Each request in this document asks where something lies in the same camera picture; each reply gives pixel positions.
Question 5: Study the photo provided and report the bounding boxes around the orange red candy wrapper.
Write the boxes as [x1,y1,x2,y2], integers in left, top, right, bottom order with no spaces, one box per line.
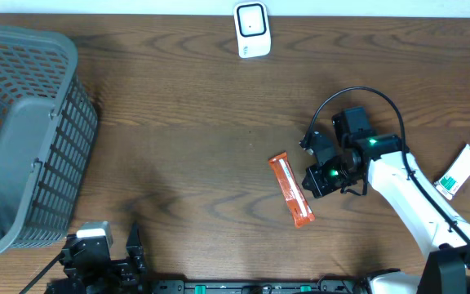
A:
[268,152,316,229]

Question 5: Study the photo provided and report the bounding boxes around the white green Panadol box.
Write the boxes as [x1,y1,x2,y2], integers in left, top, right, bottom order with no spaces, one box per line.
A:
[434,144,470,200]

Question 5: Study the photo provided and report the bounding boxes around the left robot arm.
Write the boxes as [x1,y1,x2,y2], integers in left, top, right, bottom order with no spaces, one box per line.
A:
[46,221,151,294]

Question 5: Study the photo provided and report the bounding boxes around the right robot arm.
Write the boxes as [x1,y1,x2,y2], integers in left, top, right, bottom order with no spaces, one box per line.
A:
[299,108,470,293]

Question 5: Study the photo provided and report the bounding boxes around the white barcode scanner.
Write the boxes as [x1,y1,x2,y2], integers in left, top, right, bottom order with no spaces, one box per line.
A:
[233,1,272,59]

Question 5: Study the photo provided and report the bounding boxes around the grey plastic mesh basket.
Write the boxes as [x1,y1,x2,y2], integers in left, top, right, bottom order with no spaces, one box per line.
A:
[0,25,98,254]

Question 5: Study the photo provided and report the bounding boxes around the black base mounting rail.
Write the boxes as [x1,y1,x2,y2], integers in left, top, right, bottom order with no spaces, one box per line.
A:
[146,275,373,294]

